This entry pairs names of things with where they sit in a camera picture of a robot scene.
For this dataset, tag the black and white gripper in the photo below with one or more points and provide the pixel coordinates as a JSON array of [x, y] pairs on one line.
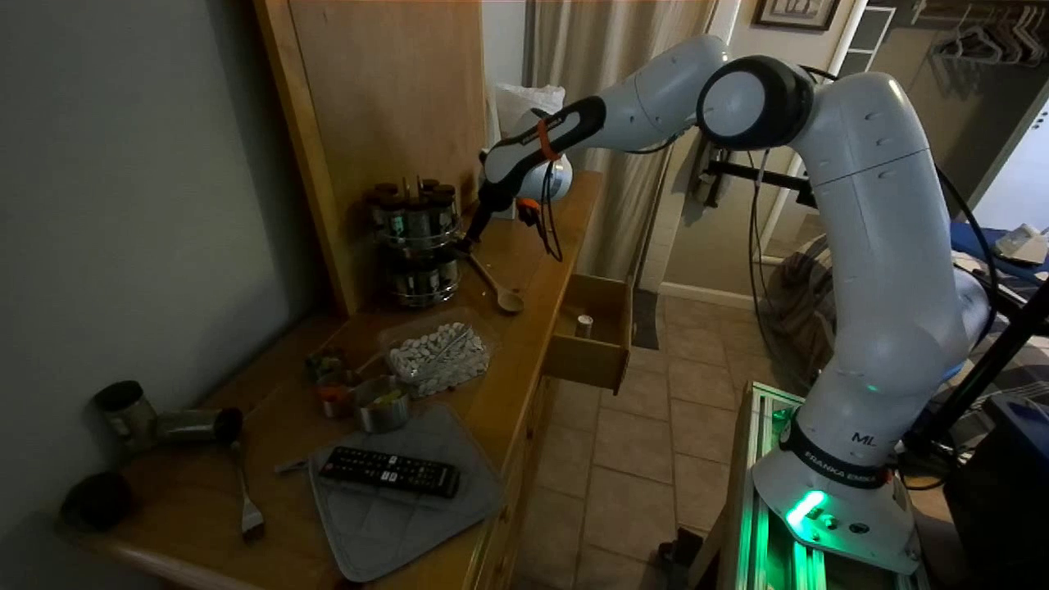
[[500, 183]]

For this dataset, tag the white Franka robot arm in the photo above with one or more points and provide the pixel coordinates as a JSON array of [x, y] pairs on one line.
[[875, 216]]

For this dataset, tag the open wooden drawer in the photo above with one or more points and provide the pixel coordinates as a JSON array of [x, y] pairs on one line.
[[590, 356]]

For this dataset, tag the wooden spoon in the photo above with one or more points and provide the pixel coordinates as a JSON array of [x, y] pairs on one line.
[[495, 286]]

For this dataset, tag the round spice jar rack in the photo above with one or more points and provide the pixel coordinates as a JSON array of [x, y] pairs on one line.
[[415, 247]]

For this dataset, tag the wooden dresser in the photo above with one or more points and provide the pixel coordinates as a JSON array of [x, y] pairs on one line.
[[513, 328]]

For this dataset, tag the silver patterned plastic bag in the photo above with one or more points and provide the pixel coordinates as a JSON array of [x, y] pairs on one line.
[[439, 358]]

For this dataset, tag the small white cylindrical container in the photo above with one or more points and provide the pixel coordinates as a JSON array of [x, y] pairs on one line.
[[584, 323]]

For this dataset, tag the tall wooden back panel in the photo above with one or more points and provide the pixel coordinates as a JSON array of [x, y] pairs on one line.
[[382, 101]]

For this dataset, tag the beige curtain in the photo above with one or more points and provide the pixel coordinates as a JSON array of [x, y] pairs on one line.
[[640, 209]]

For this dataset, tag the small glass jar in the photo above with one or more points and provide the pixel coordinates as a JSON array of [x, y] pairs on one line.
[[388, 411]]

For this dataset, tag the small red toy item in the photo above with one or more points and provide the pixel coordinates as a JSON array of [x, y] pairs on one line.
[[328, 385]]

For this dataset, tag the black remote control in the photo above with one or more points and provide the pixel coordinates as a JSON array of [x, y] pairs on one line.
[[393, 473]]

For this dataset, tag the grey quilted cloth mat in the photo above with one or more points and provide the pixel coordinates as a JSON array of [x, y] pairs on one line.
[[405, 535]]

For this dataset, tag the woven basket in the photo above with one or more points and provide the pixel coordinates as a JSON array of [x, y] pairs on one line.
[[790, 314]]

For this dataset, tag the lying metal cylinder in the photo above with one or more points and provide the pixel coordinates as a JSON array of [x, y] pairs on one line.
[[192, 423]]

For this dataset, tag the upright metal cup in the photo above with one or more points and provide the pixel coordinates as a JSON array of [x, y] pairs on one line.
[[123, 415]]

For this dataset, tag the green lit robot stand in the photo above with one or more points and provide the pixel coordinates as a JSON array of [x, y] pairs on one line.
[[764, 527]]

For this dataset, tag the black round cup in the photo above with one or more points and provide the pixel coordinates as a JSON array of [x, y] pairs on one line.
[[98, 502]]

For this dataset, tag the dark box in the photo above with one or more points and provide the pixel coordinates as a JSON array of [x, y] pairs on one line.
[[1002, 494]]

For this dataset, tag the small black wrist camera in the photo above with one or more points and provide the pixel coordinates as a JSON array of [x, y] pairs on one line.
[[531, 212]]

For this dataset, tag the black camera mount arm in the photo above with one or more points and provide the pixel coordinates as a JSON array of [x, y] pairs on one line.
[[755, 175]]

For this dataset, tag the framed wall picture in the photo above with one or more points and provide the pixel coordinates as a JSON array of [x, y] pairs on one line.
[[794, 10]]

